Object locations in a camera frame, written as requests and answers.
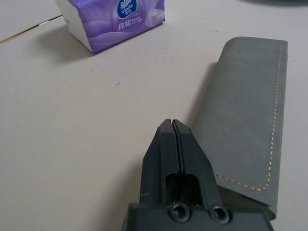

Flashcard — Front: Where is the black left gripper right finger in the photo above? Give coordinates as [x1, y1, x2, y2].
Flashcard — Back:
[173, 119, 223, 207]

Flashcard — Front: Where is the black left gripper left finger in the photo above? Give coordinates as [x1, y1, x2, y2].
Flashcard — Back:
[139, 118, 180, 205]

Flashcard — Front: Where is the grey glasses case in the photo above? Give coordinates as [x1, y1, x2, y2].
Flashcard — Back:
[191, 36, 289, 220]

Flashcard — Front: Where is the purple tissue pack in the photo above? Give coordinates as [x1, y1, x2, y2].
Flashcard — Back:
[55, 0, 166, 53]

